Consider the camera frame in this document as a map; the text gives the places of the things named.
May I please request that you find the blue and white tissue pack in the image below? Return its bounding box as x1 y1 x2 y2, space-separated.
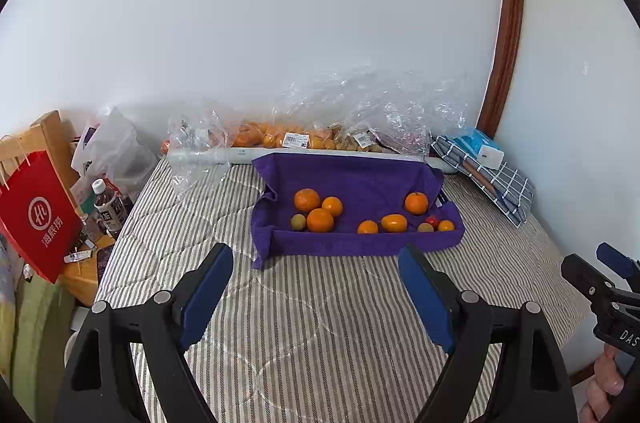
457 129 505 168

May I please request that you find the clear bag of oranges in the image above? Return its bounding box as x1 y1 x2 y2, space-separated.
234 120 337 151

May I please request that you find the red paper bag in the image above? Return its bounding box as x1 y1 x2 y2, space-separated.
0 135 83 285

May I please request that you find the wooden side table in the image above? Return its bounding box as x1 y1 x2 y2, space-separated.
60 233 119 307

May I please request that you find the dark drink bottle white cap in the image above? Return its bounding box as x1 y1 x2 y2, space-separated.
92 179 128 238

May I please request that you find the person's right hand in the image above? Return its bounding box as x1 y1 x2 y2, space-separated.
580 345 626 423

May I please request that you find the small crumpled clear plastic bag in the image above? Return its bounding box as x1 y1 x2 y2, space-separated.
167 109 237 200

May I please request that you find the wooden door frame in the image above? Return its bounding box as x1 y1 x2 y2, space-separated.
476 0 526 138

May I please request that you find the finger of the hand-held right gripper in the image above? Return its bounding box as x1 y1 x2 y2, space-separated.
596 242 640 280
561 253 617 305

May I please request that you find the large crumpled clear plastic bag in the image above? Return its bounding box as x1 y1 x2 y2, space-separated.
272 65 472 154

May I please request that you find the folded grey checked cloth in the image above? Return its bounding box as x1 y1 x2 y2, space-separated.
431 135 535 225

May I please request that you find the clear bag of brown fruits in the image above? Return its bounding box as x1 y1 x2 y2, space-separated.
327 123 397 154

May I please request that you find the white plastic bag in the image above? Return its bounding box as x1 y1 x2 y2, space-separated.
71 105 158 198

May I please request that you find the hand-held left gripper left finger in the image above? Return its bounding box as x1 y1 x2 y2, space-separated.
52 243 235 423

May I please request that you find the large orange with stem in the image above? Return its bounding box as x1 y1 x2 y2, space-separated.
404 192 430 215

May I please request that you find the green cushion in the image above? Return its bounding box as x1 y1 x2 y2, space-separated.
10 275 77 423

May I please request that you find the purple towel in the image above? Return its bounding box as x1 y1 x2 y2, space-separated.
250 153 466 270

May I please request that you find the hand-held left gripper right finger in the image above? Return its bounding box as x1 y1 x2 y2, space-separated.
397 244 578 423

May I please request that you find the wooden chair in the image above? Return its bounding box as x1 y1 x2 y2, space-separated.
0 110 81 206

